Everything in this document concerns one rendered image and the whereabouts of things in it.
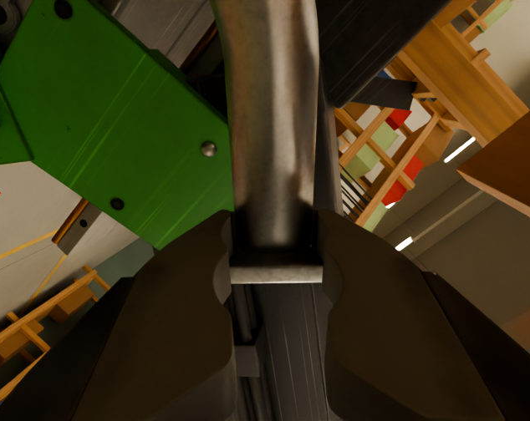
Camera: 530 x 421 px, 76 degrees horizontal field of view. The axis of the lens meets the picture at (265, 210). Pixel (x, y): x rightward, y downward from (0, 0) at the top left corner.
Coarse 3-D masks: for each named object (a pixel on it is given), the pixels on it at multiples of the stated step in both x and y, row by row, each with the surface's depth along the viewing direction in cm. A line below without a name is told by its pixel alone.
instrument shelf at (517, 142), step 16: (528, 112) 65; (512, 128) 65; (528, 128) 60; (496, 144) 65; (512, 144) 60; (528, 144) 56; (480, 160) 65; (496, 160) 60; (512, 160) 56; (528, 160) 52; (464, 176) 69; (480, 176) 60; (496, 176) 56; (512, 176) 52; (528, 176) 49; (496, 192) 54; (512, 192) 49; (528, 192) 46; (528, 208) 44
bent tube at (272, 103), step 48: (240, 0) 9; (288, 0) 9; (240, 48) 9; (288, 48) 9; (240, 96) 10; (288, 96) 10; (240, 144) 11; (288, 144) 10; (240, 192) 12; (288, 192) 11; (240, 240) 13; (288, 240) 12
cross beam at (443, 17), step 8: (456, 0) 66; (464, 0) 64; (472, 0) 61; (448, 8) 71; (456, 8) 68; (464, 8) 66; (440, 16) 77; (448, 16) 74; (456, 16) 71; (440, 24) 80
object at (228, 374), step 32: (224, 224) 11; (160, 256) 10; (192, 256) 10; (224, 256) 10; (160, 288) 8; (192, 288) 8; (224, 288) 10; (128, 320) 7; (160, 320) 7; (192, 320) 7; (224, 320) 7; (128, 352) 7; (160, 352) 7; (192, 352) 7; (224, 352) 7; (96, 384) 6; (128, 384) 6; (160, 384) 6; (192, 384) 6; (224, 384) 7; (96, 416) 6; (128, 416) 6; (160, 416) 6; (192, 416) 6; (224, 416) 7
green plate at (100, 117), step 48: (48, 0) 19; (48, 48) 20; (96, 48) 20; (144, 48) 20; (48, 96) 22; (96, 96) 22; (144, 96) 22; (192, 96) 21; (48, 144) 23; (96, 144) 23; (144, 144) 23; (192, 144) 23; (96, 192) 25; (144, 192) 25; (192, 192) 24; (144, 240) 26
